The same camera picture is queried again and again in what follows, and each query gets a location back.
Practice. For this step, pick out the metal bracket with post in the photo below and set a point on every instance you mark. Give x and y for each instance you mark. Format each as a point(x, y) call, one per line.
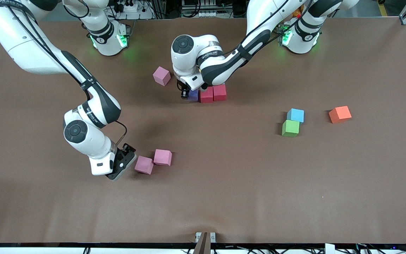
point(204, 243)

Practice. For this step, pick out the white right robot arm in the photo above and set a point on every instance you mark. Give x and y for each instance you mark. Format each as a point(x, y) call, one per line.
point(30, 49)

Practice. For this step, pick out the white power strip with plugs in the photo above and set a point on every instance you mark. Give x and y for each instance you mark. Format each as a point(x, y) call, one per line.
point(139, 16)

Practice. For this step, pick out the light blue foam cube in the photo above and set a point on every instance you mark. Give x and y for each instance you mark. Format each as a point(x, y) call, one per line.
point(295, 115)

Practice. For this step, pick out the purple foam cube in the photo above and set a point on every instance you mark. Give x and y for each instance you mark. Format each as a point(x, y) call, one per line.
point(193, 95)

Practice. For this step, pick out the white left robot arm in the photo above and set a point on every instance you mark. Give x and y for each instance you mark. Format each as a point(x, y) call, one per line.
point(189, 53)

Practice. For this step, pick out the light pink foam cube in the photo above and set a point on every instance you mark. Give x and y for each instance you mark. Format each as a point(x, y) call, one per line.
point(161, 76)
point(162, 157)

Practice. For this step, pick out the green foam cube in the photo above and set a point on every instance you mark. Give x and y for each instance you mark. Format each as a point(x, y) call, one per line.
point(290, 127)

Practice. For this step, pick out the orange foam cube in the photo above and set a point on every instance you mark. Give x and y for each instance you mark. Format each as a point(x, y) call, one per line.
point(339, 114)

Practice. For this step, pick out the red foam cube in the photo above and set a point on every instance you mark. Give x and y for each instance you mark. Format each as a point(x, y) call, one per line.
point(206, 95)
point(220, 92)

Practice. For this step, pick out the brown table cover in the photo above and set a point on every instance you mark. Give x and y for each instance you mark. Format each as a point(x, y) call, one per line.
point(203, 197)

